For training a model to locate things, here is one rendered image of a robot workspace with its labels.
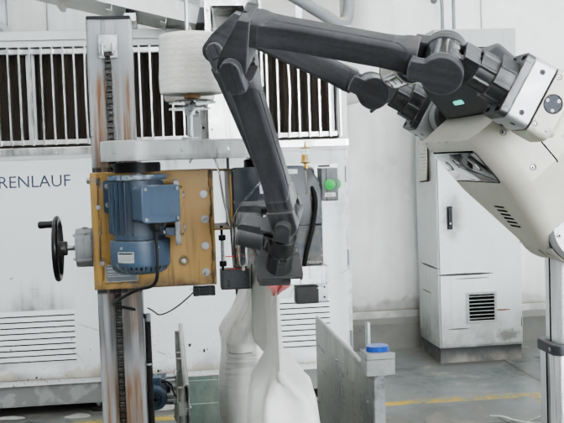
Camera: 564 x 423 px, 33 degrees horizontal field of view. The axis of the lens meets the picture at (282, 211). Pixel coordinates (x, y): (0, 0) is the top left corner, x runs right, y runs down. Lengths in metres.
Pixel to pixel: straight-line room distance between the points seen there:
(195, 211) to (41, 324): 2.92
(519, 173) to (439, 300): 4.47
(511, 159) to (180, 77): 0.90
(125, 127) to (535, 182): 1.20
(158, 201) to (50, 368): 3.21
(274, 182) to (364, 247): 4.86
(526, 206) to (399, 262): 4.92
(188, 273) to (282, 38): 1.02
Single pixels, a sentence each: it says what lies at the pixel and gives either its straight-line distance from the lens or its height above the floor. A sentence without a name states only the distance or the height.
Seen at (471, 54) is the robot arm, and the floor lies 1.53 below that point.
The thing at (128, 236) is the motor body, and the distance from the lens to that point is 2.41.
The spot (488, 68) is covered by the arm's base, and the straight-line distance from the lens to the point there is 1.72.
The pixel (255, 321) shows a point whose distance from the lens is 2.65.
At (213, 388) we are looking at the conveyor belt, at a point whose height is 0.38.
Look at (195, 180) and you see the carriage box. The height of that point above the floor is 1.31.
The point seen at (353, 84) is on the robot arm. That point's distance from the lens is 2.27.
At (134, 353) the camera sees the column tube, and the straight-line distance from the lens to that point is 2.70.
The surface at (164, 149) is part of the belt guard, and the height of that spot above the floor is 1.39.
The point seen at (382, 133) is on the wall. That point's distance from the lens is 6.78.
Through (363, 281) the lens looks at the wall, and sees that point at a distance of 6.80.
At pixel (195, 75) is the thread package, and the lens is 2.40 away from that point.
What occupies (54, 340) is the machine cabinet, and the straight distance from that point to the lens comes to 5.43.
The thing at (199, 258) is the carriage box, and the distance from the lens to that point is 2.60.
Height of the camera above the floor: 1.35
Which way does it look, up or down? 3 degrees down
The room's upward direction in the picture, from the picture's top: 2 degrees counter-clockwise
